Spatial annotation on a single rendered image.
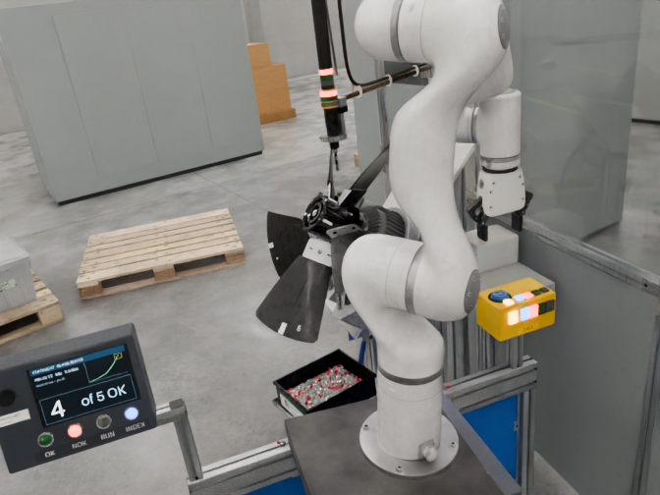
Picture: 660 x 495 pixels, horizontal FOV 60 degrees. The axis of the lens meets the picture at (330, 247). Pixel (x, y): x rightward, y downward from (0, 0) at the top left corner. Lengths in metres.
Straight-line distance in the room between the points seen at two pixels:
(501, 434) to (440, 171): 0.98
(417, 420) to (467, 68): 0.60
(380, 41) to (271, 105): 9.00
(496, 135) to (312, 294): 0.69
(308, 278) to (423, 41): 0.94
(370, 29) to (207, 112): 6.47
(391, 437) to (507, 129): 0.66
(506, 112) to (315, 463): 0.79
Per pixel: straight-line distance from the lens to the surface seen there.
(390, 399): 1.05
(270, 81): 9.80
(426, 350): 1.00
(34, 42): 6.86
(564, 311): 2.05
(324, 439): 1.19
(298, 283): 1.64
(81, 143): 6.98
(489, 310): 1.43
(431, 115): 0.85
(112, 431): 1.18
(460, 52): 0.83
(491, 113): 1.25
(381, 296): 0.94
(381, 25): 0.87
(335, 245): 1.51
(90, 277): 4.46
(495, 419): 1.65
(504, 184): 1.30
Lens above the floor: 1.78
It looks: 23 degrees down
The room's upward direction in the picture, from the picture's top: 7 degrees counter-clockwise
